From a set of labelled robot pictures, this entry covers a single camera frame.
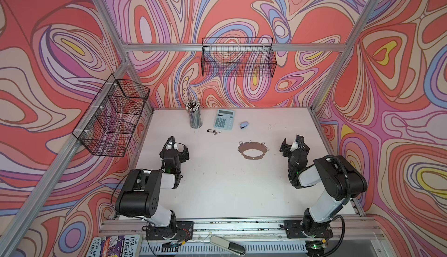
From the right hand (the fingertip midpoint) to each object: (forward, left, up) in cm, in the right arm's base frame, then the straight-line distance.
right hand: (293, 144), depth 93 cm
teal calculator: (+23, +37, -4) cm, 44 cm away
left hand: (0, +64, 0) cm, 64 cm away
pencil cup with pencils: (+20, +55, +12) cm, 60 cm away
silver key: (+15, +43, -6) cm, 46 cm away
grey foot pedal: (-45, +36, -2) cm, 58 cm away
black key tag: (+16, +46, -5) cm, 49 cm away
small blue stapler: (+18, +25, -4) cm, 32 cm away
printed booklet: (-43, +80, -3) cm, 91 cm away
